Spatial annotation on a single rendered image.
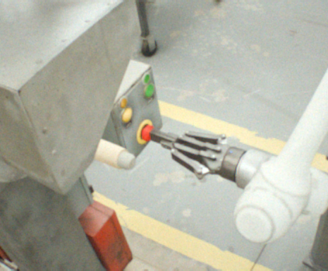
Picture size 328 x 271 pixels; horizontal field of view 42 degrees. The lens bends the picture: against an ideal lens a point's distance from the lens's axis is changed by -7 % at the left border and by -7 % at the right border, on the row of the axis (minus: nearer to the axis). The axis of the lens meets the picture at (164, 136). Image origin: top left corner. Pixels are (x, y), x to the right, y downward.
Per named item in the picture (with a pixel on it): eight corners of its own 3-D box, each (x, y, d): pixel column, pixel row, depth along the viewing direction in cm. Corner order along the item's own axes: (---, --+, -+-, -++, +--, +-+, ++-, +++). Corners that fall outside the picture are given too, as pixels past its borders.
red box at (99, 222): (65, 251, 166) (31, 194, 140) (84, 229, 173) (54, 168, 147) (116, 281, 154) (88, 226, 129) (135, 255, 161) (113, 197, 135)
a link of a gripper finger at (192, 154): (218, 165, 102) (215, 170, 101) (175, 151, 107) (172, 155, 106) (217, 154, 99) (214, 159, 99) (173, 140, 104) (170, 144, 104)
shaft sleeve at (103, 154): (48, 115, 76) (44, 133, 77) (35, 114, 74) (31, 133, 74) (130, 148, 68) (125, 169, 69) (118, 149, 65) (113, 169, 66)
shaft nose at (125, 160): (128, 151, 68) (124, 166, 68) (119, 151, 66) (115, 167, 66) (140, 155, 67) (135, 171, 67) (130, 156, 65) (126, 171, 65)
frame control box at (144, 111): (53, 166, 122) (22, 94, 104) (99, 116, 134) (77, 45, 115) (123, 200, 111) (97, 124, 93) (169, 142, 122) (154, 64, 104)
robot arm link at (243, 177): (272, 173, 102) (250, 165, 104) (274, 147, 95) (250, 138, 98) (256, 203, 97) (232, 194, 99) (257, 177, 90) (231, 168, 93)
